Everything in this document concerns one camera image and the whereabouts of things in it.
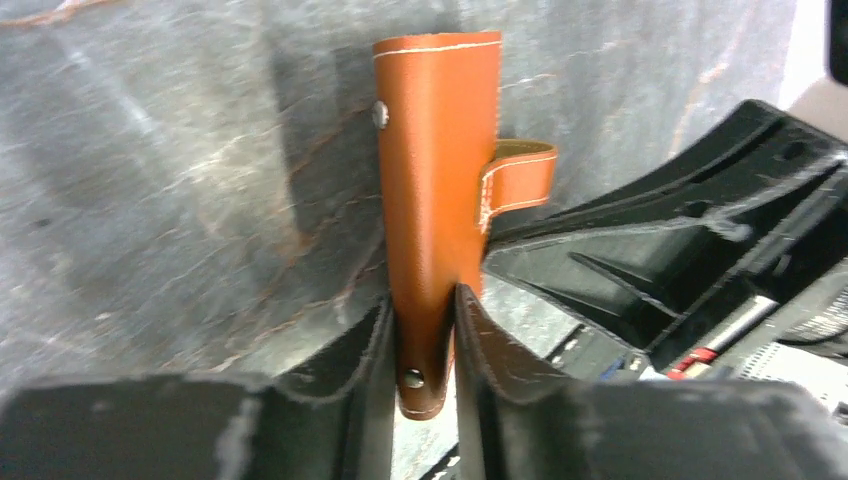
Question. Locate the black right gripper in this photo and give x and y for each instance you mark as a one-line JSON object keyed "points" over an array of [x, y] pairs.
{"points": [[692, 260]]}

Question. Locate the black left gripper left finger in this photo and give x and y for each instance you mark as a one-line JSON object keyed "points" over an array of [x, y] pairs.
{"points": [[330, 417]]}

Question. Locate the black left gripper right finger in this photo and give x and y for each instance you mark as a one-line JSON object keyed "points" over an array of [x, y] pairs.
{"points": [[521, 418]]}

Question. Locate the brown leather card holder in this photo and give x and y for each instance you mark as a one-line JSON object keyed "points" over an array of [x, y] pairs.
{"points": [[445, 174]]}

